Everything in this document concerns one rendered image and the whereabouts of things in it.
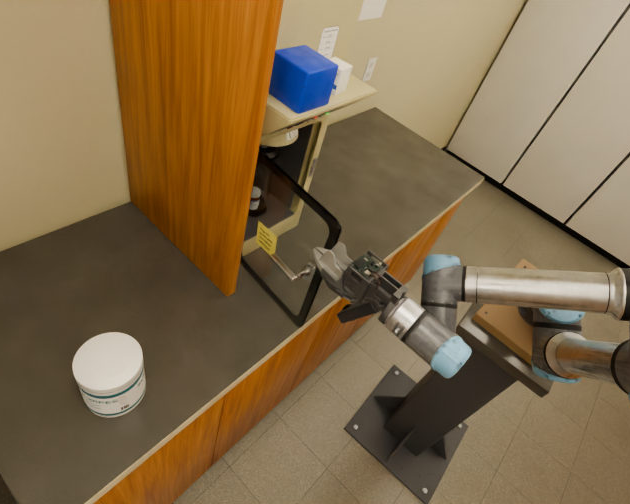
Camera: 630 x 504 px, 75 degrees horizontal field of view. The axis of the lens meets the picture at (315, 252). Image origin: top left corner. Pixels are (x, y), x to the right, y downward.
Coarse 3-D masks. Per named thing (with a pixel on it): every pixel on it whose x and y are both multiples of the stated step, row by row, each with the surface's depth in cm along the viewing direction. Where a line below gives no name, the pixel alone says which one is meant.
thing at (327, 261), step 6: (318, 252) 87; (330, 252) 82; (318, 258) 86; (324, 258) 84; (330, 258) 83; (318, 264) 86; (324, 264) 85; (330, 264) 84; (336, 264) 83; (330, 270) 85; (336, 270) 83; (336, 276) 84
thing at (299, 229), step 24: (264, 168) 96; (264, 192) 99; (288, 192) 92; (264, 216) 103; (288, 216) 96; (312, 216) 89; (288, 240) 100; (312, 240) 93; (336, 240) 87; (264, 264) 113; (288, 264) 104; (312, 264) 96; (264, 288) 118; (288, 288) 108; (312, 288) 100; (288, 312) 113
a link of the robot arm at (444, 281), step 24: (432, 264) 86; (456, 264) 86; (432, 288) 85; (456, 288) 84; (480, 288) 82; (504, 288) 80; (528, 288) 78; (552, 288) 77; (576, 288) 75; (600, 288) 74; (624, 288) 72; (600, 312) 76; (624, 312) 72
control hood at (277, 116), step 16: (352, 80) 104; (272, 96) 88; (336, 96) 96; (352, 96) 98; (368, 96) 102; (272, 112) 86; (288, 112) 86; (304, 112) 87; (320, 112) 90; (272, 128) 88
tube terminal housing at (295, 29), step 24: (288, 0) 79; (312, 0) 83; (336, 0) 89; (360, 0) 95; (288, 24) 83; (312, 24) 88; (336, 24) 94; (312, 48) 93; (336, 48) 99; (312, 120) 111; (312, 144) 125
